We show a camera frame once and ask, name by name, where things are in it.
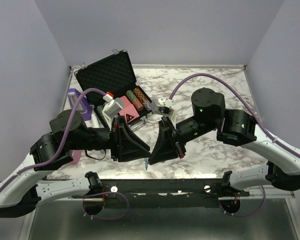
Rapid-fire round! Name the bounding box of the purple metronome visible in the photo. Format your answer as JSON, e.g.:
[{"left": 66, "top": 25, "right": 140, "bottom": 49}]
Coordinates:
[{"left": 67, "top": 88, "right": 92, "bottom": 122}]

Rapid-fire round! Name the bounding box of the blue key tag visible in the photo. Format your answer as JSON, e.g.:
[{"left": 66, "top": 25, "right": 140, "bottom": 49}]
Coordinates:
[{"left": 144, "top": 158, "right": 149, "bottom": 171}]

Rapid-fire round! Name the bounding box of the pink playing card deck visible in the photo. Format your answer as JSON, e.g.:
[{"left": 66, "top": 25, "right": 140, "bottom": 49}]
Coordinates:
[{"left": 119, "top": 96, "right": 140, "bottom": 123}]

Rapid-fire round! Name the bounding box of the black poker chip case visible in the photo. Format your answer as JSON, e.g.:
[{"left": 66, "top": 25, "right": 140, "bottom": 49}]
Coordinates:
[{"left": 74, "top": 50, "right": 152, "bottom": 125}]

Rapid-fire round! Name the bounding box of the pink box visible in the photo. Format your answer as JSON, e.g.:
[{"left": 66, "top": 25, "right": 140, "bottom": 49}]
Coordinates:
[{"left": 70, "top": 150, "right": 82, "bottom": 165}]

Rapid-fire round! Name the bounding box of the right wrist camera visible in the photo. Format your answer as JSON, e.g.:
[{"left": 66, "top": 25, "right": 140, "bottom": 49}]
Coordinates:
[{"left": 150, "top": 97, "right": 175, "bottom": 117}]

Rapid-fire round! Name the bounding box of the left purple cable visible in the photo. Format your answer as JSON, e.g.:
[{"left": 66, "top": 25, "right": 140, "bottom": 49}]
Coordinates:
[{"left": 0, "top": 87, "right": 115, "bottom": 203}]

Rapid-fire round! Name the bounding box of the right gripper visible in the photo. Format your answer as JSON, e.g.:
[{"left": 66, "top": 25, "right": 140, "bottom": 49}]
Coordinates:
[{"left": 148, "top": 116, "right": 218, "bottom": 165}]

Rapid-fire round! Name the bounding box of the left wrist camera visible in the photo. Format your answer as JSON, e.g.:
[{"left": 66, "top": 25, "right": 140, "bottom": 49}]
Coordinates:
[{"left": 102, "top": 94, "right": 124, "bottom": 127}]

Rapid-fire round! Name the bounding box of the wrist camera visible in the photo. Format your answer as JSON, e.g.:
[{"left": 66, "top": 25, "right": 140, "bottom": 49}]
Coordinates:
[
  {"left": 102, "top": 94, "right": 124, "bottom": 127},
  {"left": 150, "top": 97, "right": 175, "bottom": 117}
]

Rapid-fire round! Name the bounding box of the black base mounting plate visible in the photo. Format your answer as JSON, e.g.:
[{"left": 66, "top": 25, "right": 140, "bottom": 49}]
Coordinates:
[{"left": 84, "top": 178, "right": 249, "bottom": 209}]

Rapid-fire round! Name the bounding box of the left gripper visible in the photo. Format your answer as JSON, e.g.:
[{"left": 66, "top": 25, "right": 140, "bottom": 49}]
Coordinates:
[{"left": 69, "top": 115, "right": 153, "bottom": 162}]

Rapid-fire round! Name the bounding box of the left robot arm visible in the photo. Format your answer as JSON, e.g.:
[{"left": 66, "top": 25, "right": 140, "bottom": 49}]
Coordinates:
[{"left": 0, "top": 109, "right": 151, "bottom": 218}]

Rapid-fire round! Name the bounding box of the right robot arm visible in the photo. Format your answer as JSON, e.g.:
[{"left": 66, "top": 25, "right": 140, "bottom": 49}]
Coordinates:
[{"left": 148, "top": 88, "right": 300, "bottom": 196}]

